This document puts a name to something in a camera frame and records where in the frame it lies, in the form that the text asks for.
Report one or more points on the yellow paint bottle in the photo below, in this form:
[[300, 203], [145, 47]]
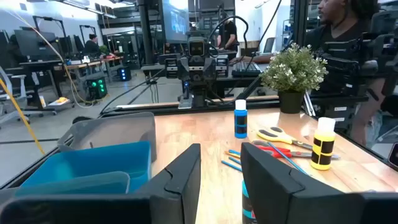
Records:
[[323, 146]]

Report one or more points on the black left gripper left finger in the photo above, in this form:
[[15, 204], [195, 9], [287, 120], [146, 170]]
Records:
[[177, 186]]

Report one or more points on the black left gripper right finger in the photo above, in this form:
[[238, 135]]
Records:
[[273, 193]]

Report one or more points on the large display screen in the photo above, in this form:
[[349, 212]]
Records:
[[174, 21]]

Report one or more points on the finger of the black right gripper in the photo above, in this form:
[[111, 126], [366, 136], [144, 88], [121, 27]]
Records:
[[211, 70], [184, 70]]

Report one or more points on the black computer, blue lights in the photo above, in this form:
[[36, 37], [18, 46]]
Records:
[[124, 73]]

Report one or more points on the black computer monitor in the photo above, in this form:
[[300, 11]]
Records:
[[34, 43]]

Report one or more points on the blue paint bottle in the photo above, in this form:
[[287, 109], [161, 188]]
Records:
[[241, 121]]

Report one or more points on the black keyboard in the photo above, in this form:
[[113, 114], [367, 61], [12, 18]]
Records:
[[245, 68]]

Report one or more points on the teal paint bottle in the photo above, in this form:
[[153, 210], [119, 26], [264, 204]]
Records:
[[247, 205]]

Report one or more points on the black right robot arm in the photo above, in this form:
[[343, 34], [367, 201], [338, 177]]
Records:
[[199, 93]]

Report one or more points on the potted plant, black pot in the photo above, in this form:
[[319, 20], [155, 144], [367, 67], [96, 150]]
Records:
[[292, 68]]

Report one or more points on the white office chair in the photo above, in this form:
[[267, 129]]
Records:
[[12, 93]]

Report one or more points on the person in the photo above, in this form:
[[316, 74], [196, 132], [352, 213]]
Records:
[[332, 15], [91, 46], [230, 31]]

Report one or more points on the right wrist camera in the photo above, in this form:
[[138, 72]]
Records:
[[196, 46]]

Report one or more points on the blue plastic bin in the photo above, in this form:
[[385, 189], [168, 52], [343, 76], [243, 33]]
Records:
[[93, 161]]

